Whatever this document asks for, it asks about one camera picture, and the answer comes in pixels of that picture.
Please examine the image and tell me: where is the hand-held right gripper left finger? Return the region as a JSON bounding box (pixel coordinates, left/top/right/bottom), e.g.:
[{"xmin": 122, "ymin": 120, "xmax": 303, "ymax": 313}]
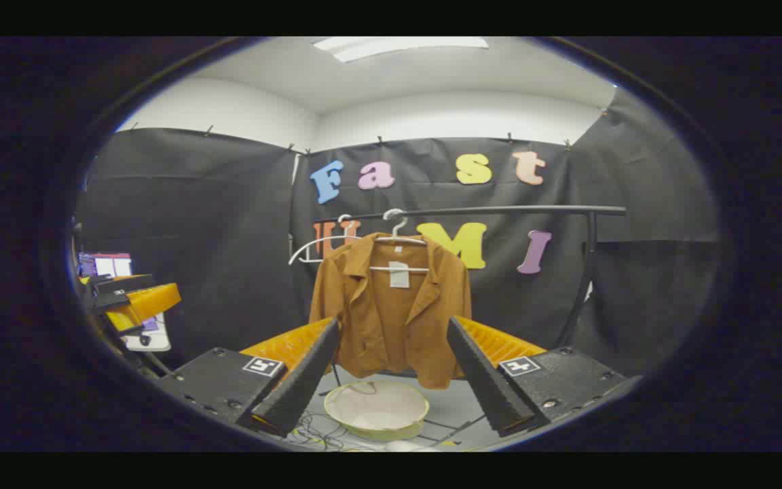
[{"xmin": 155, "ymin": 316, "xmax": 341, "ymax": 439}]

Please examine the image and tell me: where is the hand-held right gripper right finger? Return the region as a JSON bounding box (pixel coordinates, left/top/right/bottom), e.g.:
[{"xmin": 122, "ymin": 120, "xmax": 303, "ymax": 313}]
[{"xmin": 446, "ymin": 315, "xmax": 643, "ymax": 439}]

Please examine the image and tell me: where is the white laundry hamper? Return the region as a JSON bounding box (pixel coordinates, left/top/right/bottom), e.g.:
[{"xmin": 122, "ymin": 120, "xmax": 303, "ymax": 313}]
[{"xmin": 324, "ymin": 378, "xmax": 430, "ymax": 442}]

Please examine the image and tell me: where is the brown jacket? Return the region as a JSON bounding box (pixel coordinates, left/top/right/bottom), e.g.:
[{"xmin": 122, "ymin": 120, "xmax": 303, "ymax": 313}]
[{"xmin": 308, "ymin": 232, "xmax": 473, "ymax": 391}]

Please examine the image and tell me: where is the empty white hanger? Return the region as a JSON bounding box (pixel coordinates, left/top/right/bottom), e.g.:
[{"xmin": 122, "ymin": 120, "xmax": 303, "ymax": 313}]
[{"xmin": 288, "ymin": 214, "xmax": 365, "ymax": 266}]

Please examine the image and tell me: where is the black clothes rack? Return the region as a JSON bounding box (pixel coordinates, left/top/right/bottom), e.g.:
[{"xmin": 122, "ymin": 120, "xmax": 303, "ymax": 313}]
[{"xmin": 288, "ymin": 204, "xmax": 628, "ymax": 391}]

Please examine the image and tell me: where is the purple and white panel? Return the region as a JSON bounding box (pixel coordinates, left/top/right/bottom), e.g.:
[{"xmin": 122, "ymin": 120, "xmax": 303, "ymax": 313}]
[{"xmin": 79, "ymin": 253, "xmax": 132, "ymax": 278}]

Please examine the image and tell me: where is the white flat board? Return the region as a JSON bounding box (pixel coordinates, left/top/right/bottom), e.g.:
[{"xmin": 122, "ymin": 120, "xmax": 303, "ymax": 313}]
[{"xmin": 123, "ymin": 314, "xmax": 172, "ymax": 352}]

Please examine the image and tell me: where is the black backdrop cloth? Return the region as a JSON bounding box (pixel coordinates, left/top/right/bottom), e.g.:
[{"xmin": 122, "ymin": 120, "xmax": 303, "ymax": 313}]
[{"xmin": 75, "ymin": 88, "xmax": 721, "ymax": 378}]

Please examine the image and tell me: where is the ceiling light panel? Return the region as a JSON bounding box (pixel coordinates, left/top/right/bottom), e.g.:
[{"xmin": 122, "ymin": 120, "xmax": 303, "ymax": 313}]
[{"xmin": 313, "ymin": 37, "xmax": 490, "ymax": 63}]

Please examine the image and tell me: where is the white hanger taped to rail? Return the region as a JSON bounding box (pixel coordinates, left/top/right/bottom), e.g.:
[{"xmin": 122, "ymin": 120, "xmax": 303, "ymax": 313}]
[{"xmin": 369, "ymin": 208, "xmax": 430, "ymax": 274}]

